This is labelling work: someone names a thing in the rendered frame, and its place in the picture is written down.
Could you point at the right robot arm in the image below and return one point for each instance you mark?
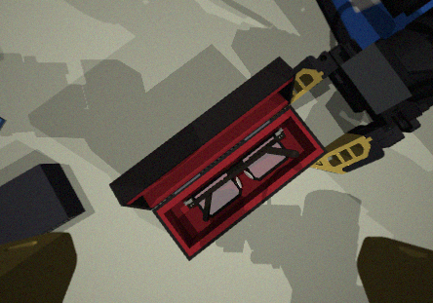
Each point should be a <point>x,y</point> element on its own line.
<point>381,77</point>

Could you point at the blue notebook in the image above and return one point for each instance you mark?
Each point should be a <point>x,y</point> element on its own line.
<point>364,20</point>

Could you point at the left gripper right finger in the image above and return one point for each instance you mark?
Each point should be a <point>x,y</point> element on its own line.
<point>395,272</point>

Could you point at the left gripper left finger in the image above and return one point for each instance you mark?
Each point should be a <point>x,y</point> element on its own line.
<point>38,269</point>

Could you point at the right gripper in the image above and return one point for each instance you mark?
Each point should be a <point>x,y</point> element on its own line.
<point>413,50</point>

